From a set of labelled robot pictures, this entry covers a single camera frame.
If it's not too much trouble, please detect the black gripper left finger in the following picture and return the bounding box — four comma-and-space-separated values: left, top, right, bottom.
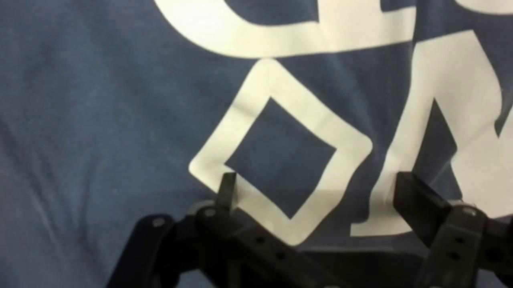
106, 172, 344, 288

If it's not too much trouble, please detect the blue printed t-shirt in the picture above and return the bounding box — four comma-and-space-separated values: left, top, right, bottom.
0, 0, 513, 288

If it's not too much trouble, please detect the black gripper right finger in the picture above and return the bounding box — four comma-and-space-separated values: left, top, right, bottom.
393, 172, 513, 288

